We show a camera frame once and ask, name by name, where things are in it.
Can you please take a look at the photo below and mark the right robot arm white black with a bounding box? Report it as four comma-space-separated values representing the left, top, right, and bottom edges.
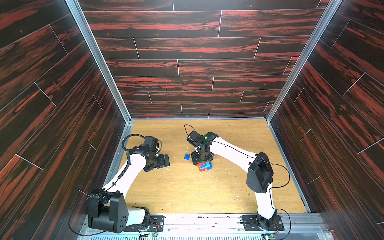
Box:
187, 131, 276, 220

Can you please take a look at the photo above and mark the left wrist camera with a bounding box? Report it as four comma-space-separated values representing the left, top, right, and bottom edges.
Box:
143, 136, 160, 153

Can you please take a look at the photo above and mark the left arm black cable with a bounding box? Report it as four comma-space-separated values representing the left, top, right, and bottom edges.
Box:
117, 133, 146, 181

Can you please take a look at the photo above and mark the aluminium front rail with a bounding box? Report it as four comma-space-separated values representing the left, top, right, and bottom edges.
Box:
78, 214, 335, 240

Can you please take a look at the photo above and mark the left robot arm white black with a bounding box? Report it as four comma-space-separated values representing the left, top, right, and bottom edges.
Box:
85, 145, 170, 234

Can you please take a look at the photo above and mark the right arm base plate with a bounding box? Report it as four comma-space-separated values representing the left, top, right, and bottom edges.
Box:
240, 214, 285, 232

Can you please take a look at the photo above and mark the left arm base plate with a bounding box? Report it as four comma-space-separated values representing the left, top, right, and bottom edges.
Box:
124, 215, 165, 233

